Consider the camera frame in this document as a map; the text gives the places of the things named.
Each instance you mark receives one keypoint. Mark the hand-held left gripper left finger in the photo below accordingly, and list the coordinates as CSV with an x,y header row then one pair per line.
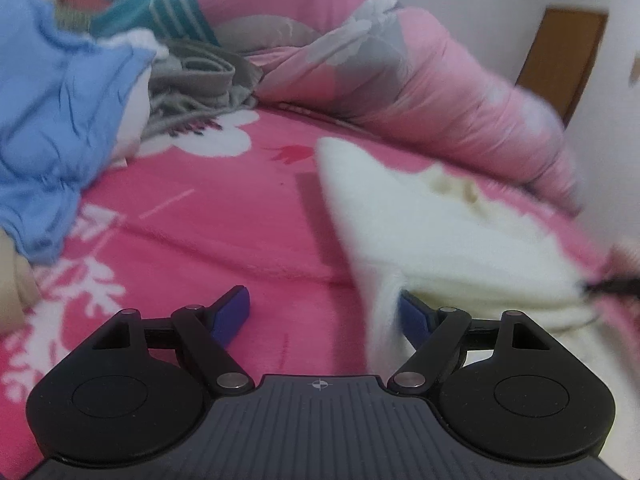
x,y
230,315

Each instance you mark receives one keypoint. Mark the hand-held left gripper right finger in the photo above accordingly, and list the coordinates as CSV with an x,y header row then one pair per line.
x,y
415,320

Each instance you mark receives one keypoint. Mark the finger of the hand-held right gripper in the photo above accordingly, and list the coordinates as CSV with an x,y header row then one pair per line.
x,y
615,287

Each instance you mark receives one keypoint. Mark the cream knit sweater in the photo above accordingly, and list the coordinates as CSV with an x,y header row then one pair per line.
x,y
425,240

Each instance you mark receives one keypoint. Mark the pink floral blanket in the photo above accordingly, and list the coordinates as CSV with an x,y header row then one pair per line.
x,y
210,230

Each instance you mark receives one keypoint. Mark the crumpled beige cloth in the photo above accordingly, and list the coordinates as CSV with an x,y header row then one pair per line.
x,y
15,280

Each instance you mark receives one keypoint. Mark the white garment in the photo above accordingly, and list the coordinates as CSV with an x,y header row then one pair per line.
x,y
135,105

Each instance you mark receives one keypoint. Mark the brown wooden door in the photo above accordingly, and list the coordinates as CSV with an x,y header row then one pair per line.
x,y
565,60

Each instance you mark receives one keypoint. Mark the grey garment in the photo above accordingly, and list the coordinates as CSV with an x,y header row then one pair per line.
x,y
200,80

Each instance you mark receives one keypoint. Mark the pink and grey floral quilt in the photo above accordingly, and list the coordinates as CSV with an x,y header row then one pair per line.
x,y
400,70

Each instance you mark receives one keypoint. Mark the blue garment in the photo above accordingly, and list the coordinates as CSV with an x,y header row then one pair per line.
x,y
55,110

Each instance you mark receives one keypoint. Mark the teal striped garment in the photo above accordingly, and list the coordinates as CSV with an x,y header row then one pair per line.
x,y
160,10

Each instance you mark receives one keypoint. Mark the grey-green textured cushion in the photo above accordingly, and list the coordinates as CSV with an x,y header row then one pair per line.
x,y
72,17

